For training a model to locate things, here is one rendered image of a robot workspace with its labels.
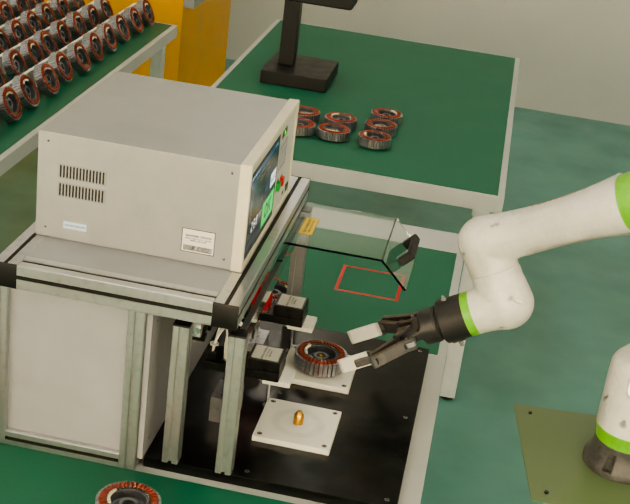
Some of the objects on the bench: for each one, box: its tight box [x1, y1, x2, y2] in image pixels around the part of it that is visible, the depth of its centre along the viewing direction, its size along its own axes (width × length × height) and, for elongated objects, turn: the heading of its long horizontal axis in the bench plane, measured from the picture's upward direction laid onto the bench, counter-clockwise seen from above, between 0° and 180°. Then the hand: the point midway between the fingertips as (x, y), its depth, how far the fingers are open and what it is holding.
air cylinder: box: [209, 379, 244, 423], centre depth 245 cm, size 5×8×6 cm
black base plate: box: [143, 317, 429, 504], centre depth 256 cm, size 47×64×2 cm
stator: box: [294, 340, 348, 378], centre depth 265 cm, size 11×11×4 cm
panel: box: [137, 314, 217, 459], centre depth 253 cm, size 1×66×30 cm, turn 154°
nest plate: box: [285, 345, 356, 394], centre depth 266 cm, size 15×15×1 cm
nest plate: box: [252, 398, 342, 456], centre depth 244 cm, size 15×15×1 cm
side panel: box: [0, 284, 147, 470], centre depth 225 cm, size 28×3×32 cm, turn 64°
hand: (349, 350), depth 263 cm, fingers open, 13 cm apart
